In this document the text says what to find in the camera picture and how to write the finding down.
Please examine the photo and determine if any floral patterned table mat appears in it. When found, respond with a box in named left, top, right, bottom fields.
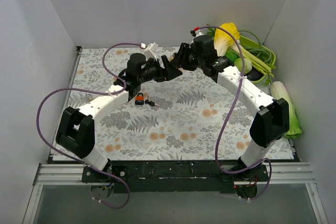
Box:
left=72, top=48, right=253, bottom=160

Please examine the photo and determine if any black key with ring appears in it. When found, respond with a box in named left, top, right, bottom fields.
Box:
left=144, top=99, right=160, bottom=106

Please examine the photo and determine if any green plastic basket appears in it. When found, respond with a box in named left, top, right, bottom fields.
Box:
left=239, top=32, right=276, bottom=85

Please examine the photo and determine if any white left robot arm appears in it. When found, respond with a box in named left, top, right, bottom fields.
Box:
left=56, top=53, right=182, bottom=182

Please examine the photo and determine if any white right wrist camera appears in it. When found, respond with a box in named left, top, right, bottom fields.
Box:
left=190, top=27, right=204, bottom=37

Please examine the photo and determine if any pale celery stalks toy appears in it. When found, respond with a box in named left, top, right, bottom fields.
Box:
left=229, top=44, right=274, bottom=77

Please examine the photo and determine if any yellow napa cabbage toy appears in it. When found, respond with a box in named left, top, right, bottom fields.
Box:
left=214, top=23, right=240, bottom=56

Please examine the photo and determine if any green long beans toy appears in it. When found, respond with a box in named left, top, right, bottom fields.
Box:
left=239, top=30, right=273, bottom=63

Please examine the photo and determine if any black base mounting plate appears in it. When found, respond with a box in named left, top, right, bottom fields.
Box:
left=81, top=160, right=268, bottom=194

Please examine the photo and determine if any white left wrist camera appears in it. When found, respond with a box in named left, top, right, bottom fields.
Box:
left=140, top=42, right=158, bottom=61

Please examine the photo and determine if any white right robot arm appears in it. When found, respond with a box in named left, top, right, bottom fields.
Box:
left=172, top=35, right=289, bottom=181

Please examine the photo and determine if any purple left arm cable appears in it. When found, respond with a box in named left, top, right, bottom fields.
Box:
left=36, top=42, right=131, bottom=209

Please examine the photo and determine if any aluminium frame rail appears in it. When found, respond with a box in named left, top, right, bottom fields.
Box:
left=23, top=161, right=328, bottom=223

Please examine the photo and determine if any round green cabbage toy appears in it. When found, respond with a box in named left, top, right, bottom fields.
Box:
left=234, top=58, right=253, bottom=75

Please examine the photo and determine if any purple eggplant toy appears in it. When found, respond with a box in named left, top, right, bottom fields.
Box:
left=246, top=68, right=265, bottom=81

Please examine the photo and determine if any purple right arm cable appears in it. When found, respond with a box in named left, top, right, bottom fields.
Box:
left=198, top=26, right=272, bottom=200

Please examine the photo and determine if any green napa cabbage toy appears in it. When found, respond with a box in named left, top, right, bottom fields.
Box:
left=270, top=81, right=302, bottom=139

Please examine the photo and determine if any green parsley leaf toy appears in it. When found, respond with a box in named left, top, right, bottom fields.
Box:
left=206, top=24, right=216, bottom=37

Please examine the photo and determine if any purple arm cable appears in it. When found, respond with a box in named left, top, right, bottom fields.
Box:
left=198, top=26, right=272, bottom=200
left=36, top=42, right=131, bottom=209

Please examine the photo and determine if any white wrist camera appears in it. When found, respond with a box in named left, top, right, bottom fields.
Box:
left=190, top=27, right=204, bottom=37
left=140, top=42, right=158, bottom=61

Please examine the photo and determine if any dark green vegetable toy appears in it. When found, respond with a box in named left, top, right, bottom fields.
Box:
left=225, top=50, right=238, bottom=62

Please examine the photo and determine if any orange and black padlock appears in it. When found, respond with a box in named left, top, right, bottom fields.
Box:
left=134, top=92, right=145, bottom=105

